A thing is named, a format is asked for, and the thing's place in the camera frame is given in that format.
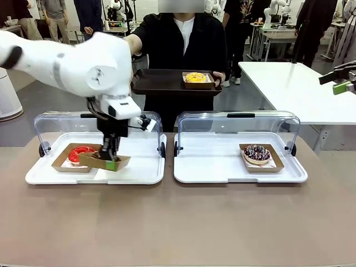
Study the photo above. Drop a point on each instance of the bystander in beige trousers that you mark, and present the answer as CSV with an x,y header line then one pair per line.
x,y
27,22

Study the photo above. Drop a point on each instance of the bystander in black clothes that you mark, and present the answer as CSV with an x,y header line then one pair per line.
x,y
314,27

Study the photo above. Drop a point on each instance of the white display tray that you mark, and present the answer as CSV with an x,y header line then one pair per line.
x,y
208,161
139,172

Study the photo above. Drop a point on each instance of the dark brown serving tray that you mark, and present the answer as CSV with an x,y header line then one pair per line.
x,y
158,83

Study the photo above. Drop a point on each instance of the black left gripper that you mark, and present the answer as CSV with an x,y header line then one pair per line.
x,y
112,128

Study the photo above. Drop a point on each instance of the bystander in dark blue clothes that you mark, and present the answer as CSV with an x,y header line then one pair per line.
x,y
84,14

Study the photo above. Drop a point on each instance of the bystander in khaki trousers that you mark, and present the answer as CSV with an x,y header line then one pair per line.
x,y
57,16

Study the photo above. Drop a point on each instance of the right gripper green-black finger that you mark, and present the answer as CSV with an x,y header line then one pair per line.
x,y
339,73
340,88

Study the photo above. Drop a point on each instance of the grey background workbench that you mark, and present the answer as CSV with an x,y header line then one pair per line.
x,y
275,34

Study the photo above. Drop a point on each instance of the person in black jacket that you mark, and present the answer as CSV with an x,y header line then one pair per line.
x,y
161,50

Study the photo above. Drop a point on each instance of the cardboard box of sprinkled chocolate donut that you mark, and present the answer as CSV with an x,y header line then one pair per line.
x,y
275,167

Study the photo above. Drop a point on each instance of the cardboard box of red donut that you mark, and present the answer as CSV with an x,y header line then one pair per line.
x,y
59,167

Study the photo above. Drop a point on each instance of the white table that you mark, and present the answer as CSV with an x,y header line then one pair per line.
x,y
278,83

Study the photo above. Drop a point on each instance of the cardboard box of plain chocolate donut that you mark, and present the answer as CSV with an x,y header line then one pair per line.
x,y
91,162

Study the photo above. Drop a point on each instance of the white paper cup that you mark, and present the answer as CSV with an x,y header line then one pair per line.
x,y
107,25

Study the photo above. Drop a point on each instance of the red glazed donut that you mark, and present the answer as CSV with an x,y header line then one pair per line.
x,y
76,154

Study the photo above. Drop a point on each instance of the chocolate donut with coloured sprinkles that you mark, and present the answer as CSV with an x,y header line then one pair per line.
x,y
257,153

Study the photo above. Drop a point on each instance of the person's left hand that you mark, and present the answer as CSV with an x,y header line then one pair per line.
x,y
219,79

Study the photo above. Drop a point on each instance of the clear lid with black hinges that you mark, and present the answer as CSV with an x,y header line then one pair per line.
x,y
250,122
69,122

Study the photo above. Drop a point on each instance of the person's right forearm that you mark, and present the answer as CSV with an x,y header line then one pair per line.
x,y
135,44

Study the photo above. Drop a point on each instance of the yellow sprinkled donut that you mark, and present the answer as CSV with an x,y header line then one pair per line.
x,y
196,77

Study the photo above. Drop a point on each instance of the bystander in grey dress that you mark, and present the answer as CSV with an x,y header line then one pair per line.
x,y
345,33

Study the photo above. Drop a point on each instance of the small white wrist camera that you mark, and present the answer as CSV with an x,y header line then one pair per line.
x,y
148,125

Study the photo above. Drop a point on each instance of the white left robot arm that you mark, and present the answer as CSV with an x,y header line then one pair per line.
x,y
69,64

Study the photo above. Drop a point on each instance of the bystander in graphic shirt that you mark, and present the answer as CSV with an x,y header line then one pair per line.
x,y
236,27

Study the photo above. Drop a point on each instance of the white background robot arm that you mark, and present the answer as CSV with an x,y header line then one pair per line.
x,y
268,14
115,7

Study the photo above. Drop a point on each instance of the cardboard box of yellow donut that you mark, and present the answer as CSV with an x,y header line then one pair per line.
x,y
198,85

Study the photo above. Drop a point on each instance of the white air purifier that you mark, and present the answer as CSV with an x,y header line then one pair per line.
x,y
8,97

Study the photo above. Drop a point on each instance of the plain chocolate donut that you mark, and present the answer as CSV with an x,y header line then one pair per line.
x,y
97,155

